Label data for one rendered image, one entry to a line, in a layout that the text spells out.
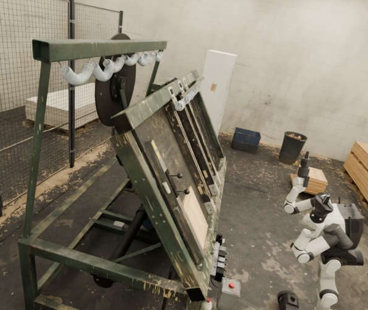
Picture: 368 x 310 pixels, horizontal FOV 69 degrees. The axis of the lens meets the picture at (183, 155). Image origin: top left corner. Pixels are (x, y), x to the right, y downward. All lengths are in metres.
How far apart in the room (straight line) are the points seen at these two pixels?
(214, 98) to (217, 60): 0.77
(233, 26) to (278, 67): 1.46
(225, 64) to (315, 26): 2.39
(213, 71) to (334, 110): 3.27
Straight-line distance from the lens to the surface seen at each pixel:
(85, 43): 1.84
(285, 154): 6.56
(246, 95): 7.26
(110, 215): 3.50
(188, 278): 1.91
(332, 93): 7.46
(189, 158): 2.30
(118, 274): 2.08
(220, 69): 5.81
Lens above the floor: 2.38
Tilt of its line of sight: 25 degrees down
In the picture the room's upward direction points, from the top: 11 degrees clockwise
